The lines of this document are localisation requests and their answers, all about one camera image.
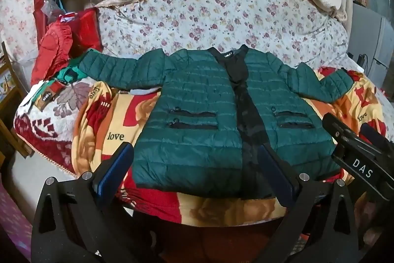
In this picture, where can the floral quilt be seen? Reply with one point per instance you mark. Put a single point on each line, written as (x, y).
(200, 13)

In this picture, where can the wooden furniture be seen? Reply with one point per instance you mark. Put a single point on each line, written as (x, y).
(9, 90)

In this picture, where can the red bag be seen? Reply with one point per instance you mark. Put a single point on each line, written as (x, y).
(86, 28)

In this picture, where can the green garment with tags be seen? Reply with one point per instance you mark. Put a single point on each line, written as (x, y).
(66, 75)

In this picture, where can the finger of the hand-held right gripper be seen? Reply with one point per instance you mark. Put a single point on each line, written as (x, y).
(377, 136)
(338, 129)

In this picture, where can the red puffer jacket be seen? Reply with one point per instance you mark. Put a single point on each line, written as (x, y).
(52, 47)

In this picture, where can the green puffer jacket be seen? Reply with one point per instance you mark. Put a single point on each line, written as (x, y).
(197, 102)

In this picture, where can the orange red printed blanket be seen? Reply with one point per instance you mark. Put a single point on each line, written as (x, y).
(114, 115)

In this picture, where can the white cabinet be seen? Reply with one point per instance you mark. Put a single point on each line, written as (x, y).
(374, 35)

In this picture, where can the red white leaf blanket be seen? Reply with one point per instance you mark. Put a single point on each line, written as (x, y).
(46, 127)

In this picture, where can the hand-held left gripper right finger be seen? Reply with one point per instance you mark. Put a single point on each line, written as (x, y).
(277, 178)

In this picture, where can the floral wall cloth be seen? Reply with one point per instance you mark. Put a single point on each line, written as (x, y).
(17, 13)

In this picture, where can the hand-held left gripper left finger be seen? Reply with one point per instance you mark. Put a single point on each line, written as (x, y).
(116, 167)

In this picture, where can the light blue cloth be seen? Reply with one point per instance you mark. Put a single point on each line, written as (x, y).
(140, 92)

